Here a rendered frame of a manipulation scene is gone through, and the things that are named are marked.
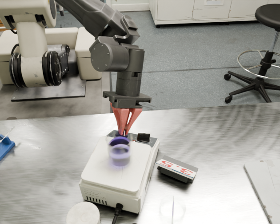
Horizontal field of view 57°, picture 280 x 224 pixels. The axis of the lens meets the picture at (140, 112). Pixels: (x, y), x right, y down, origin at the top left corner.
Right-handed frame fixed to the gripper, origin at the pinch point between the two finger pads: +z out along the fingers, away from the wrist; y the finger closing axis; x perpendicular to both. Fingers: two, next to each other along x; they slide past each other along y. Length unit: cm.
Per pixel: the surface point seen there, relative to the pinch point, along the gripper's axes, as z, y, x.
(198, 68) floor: -11, 130, 129
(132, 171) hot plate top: 4.1, -3.2, -12.8
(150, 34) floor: -38, 117, 200
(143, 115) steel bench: -1.0, 11.0, 9.9
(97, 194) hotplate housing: 9.4, -9.3, -10.4
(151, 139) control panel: 1.6, 6.7, -2.8
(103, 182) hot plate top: 5.9, -8.9, -12.1
